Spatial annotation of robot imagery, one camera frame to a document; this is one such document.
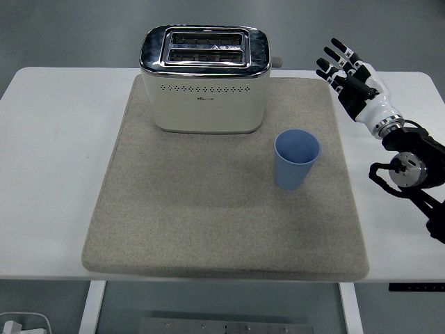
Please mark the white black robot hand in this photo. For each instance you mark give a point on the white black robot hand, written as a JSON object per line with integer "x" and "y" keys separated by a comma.
{"x": 377, "y": 104}

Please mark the blue plastic cup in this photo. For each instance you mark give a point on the blue plastic cup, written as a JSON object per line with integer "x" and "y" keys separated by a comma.
{"x": 291, "y": 174}

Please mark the white chrome-topped toaster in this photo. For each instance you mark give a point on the white chrome-topped toaster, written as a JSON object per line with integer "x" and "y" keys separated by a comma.
{"x": 208, "y": 104}

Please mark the black table control panel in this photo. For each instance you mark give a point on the black table control panel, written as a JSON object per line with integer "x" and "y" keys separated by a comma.
{"x": 417, "y": 287}

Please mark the white table leg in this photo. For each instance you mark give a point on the white table leg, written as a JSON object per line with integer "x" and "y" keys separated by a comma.
{"x": 91, "y": 309}
{"x": 352, "y": 309}

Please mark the beige felt mat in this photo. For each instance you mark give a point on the beige felt mat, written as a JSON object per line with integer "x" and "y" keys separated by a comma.
{"x": 208, "y": 226}

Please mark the grey metal plate with screws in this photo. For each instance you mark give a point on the grey metal plate with screws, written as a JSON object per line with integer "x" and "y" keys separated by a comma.
{"x": 226, "y": 327}

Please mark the white plastic bin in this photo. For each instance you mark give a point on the white plastic bin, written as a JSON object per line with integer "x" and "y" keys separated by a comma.
{"x": 38, "y": 321}

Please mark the white block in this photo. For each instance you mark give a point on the white block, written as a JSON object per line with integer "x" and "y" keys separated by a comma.
{"x": 12, "y": 328}

